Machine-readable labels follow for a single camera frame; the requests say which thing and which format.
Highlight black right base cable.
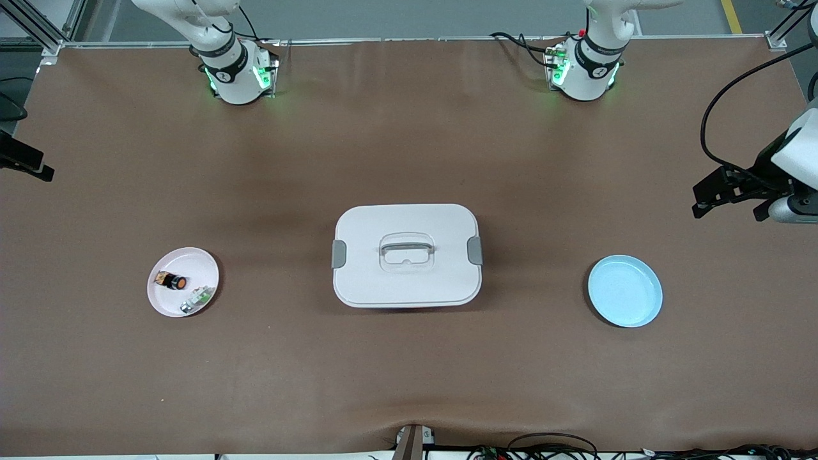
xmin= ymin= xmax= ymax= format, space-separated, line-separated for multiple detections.
xmin=236 ymin=5 xmax=280 ymax=49

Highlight light blue round plate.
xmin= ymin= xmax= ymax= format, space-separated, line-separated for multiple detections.
xmin=587 ymin=255 xmax=663 ymax=328

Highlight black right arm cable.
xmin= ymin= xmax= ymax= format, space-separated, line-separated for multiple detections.
xmin=0 ymin=77 xmax=30 ymax=122

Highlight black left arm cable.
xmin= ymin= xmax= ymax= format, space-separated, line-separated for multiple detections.
xmin=700 ymin=42 xmax=818 ymax=174

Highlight silver table edge rail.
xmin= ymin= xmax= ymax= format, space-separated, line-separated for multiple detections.
xmin=61 ymin=35 xmax=771 ymax=49

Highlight black cable loop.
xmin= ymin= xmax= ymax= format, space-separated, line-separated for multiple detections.
xmin=507 ymin=433 xmax=599 ymax=460

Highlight black left base cables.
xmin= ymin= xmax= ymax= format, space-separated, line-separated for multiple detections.
xmin=490 ymin=31 xmax=566 ymax=70

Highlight aluminium frame profile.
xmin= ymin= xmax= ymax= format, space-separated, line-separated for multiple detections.
xmin=764 ymin=0 xmax=818 ymax=50
xmin=0 ymin=0 xmax=84 ymax=57

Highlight white lidded storage box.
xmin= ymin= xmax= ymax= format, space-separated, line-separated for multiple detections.
xmin=331 ymin=203 xmax=484 ymax=309

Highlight green white switch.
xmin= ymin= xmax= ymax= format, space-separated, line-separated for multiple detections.
xmin=180 ymin=287 xmax=213 ymax=315

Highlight black cable bundle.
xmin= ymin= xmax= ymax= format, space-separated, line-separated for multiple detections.
xmin=467 ymin=443 xmax=818 ymax=460

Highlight pink round plate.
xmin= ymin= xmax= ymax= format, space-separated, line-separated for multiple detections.
xmin=147 ymin=247 xmax=220 ymax=318

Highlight brown camera post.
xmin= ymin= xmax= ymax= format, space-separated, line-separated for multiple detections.
xmin=394 ymin=424 xmax=424 ymax=460

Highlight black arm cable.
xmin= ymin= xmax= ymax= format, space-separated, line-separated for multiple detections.
xmin=700 ymin=42 xmax=818 ymax=174
xmin=0 ymin=77 xmax=30 ymax=122

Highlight brown table mat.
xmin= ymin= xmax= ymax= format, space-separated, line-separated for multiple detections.
xmin=0 ymin=38 xmax=818 ymax=456

